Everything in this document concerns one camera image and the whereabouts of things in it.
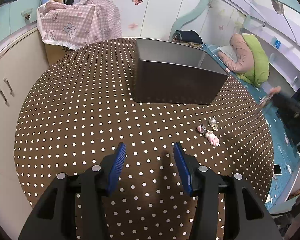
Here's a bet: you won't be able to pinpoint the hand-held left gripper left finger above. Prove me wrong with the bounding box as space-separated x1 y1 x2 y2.
17 142 127 240

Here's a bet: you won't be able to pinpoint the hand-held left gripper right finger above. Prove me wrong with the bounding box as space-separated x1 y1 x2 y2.
173 142 283 240

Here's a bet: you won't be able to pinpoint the pink bear charm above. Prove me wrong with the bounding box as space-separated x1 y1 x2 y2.
196 123 220 147

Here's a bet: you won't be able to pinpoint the dark grey metal box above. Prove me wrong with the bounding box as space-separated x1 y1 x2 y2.
133 38 229 105

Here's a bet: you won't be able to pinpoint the blue printed bedsheet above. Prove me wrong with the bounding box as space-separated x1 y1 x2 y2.
205 42 300 213

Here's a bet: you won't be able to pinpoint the brown polka dot round table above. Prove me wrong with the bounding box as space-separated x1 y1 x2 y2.
14 37 275 240

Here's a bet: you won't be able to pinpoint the green and pink plush pillow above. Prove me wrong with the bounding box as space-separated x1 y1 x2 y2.
237 32 270 87

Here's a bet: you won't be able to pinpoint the folded dark clothes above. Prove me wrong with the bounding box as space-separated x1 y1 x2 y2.
174 30 204 46

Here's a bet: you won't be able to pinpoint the cardboard box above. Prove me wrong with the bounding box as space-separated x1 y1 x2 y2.
44 42 74 64

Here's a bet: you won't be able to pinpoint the beige cabinet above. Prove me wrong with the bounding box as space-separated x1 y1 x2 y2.
0 26 53 230

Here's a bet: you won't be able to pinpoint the pink checked cloth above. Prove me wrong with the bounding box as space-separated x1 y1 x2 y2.
37 0 122 50

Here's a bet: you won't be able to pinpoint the white wardrobe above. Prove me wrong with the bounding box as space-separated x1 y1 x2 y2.
112 0 210 45

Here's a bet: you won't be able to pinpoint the small teal drawer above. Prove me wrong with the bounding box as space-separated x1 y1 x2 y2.
9 0 43 34

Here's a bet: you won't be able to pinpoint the teal bed frame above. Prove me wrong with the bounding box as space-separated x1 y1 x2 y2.
170 0 300 88

